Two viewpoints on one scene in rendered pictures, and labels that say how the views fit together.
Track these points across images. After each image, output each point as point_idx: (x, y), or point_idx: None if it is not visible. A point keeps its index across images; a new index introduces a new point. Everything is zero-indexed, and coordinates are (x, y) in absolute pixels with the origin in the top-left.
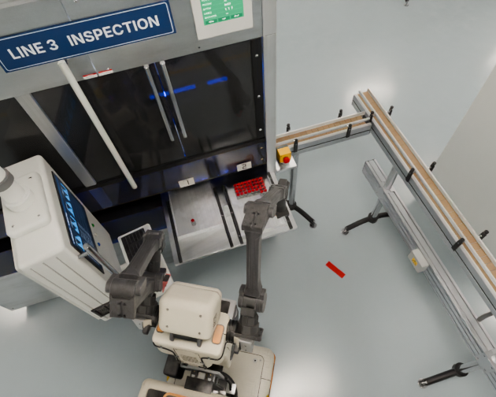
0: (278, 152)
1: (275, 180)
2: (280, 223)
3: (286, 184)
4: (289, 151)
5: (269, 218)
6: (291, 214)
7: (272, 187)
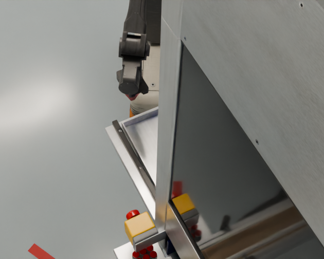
0: (151, 219)
1: (151, 209)
2: (132, 130)
3: (122, 76)
4: (128, 223)
5: (152, 135)
6: (115, 147)
7: (142, 21)
